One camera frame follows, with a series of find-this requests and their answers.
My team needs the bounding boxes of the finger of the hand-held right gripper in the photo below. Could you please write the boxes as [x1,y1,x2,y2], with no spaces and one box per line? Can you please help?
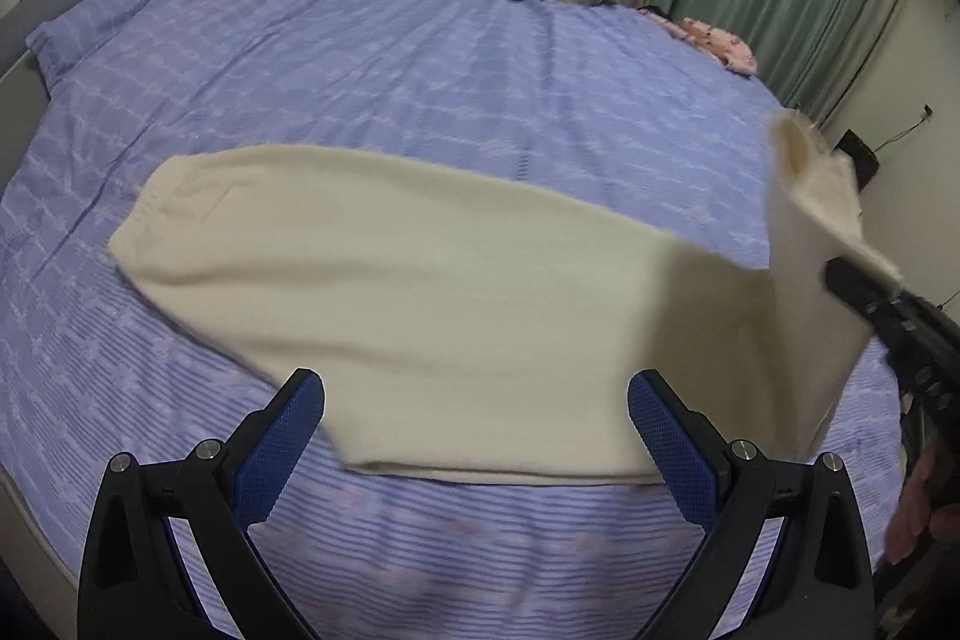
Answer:
[825,257,912,341]

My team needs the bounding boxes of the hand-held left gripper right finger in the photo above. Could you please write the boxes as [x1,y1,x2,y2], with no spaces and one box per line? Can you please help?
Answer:
[627,370,877,640]

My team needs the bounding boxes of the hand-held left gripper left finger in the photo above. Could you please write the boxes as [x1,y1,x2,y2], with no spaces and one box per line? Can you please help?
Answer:
[77,368,325,640]

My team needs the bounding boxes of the cream pants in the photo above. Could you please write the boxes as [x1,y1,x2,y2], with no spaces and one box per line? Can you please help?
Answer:
[109,110,908,487]

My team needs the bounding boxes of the person's right hand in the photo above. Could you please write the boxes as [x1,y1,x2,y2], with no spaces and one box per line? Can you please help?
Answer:
[883,437,960,566]

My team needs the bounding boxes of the black floor appliance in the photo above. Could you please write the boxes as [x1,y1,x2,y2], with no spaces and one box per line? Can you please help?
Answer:
[832,130,878,191]

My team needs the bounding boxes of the pink patterned garment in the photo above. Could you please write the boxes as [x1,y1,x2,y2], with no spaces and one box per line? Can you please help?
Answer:
[637,5,758,78]

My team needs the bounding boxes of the purple striped bedspread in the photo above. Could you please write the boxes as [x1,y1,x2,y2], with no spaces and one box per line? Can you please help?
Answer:
[0,0,912,640]

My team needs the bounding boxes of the purple striped pillow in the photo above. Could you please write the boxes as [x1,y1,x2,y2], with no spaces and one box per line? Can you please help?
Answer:
[26,0,235,78]

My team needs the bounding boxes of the black wall plug with cable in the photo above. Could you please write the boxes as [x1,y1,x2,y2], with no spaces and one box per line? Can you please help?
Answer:
[877,103,935,149]

